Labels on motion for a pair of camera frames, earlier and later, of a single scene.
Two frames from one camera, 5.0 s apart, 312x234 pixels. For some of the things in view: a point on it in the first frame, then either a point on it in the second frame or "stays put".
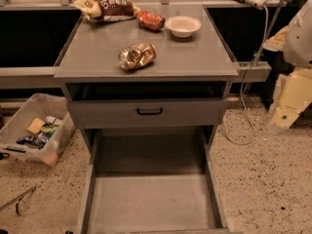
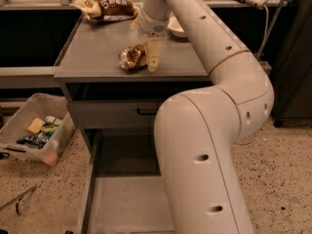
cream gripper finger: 283,118 -> 154,49
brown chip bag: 104,7 stays put
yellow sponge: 36,126 stays put
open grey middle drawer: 160,180 stays put
